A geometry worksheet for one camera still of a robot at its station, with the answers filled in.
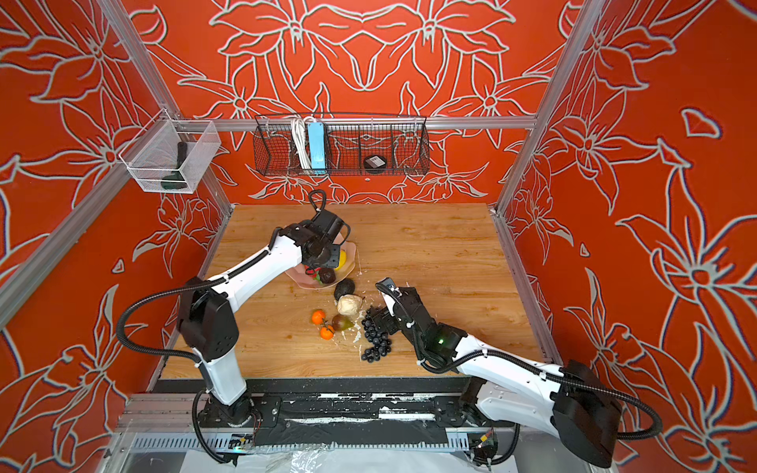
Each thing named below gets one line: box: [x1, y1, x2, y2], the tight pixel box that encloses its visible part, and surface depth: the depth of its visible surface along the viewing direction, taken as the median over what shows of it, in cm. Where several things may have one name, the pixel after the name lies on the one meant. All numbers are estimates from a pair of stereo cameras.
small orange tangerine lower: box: [320, 325, 336, 341], surface depth 86 cm
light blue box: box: [307, 122, 327, 175], surface depth 92 cm
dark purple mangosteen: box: [319, 267, 337, 284], surface depth 94 cm
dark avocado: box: [334, 277, 355, 301], surface depth 94 cm
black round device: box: [364, 154, 388, 175], surface depth 97 cm
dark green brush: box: [160, 141, 189, 191], surface depth 81 cm
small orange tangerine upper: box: [311, 310, 326, 326], surface depth 89 cm
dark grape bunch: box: [360, 310, 393, 364], surface depth 83 cm
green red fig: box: [331, 313, 354, 333], surface depth 87 cm
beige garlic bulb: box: [337, 293, 366, 319], surface depth 89 cm
